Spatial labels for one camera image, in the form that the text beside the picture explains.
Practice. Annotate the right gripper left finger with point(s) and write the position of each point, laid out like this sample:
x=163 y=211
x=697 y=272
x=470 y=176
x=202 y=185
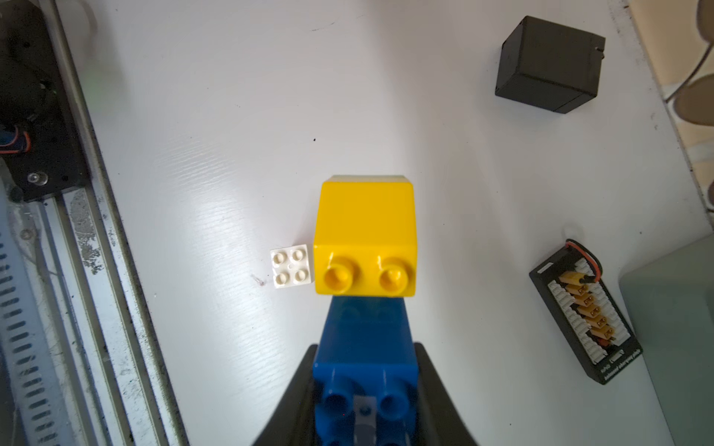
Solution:
x=292 y=422

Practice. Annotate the yellow lego brick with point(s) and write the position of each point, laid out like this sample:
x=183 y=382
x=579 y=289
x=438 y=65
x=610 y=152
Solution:
x=366 y=239

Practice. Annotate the aluminium front rail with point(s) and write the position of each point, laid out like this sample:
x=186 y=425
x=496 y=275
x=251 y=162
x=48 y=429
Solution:
x=80 y=361

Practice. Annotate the black box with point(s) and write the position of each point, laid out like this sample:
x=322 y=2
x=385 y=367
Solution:
x=550 y=66

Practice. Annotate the dark blue lego brick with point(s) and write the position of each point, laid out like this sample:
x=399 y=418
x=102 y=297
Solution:
x=366 y=366

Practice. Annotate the grey plastic toolbox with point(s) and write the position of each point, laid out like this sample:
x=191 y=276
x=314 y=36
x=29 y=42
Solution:
x=670 y=304

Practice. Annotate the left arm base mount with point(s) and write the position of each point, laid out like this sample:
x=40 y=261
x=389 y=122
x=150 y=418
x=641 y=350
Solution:
x=40 y=144

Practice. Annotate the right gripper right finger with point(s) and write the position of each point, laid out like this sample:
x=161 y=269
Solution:
x=437 y=419

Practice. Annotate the white lego brick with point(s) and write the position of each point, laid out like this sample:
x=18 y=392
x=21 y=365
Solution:
x=291 y=266

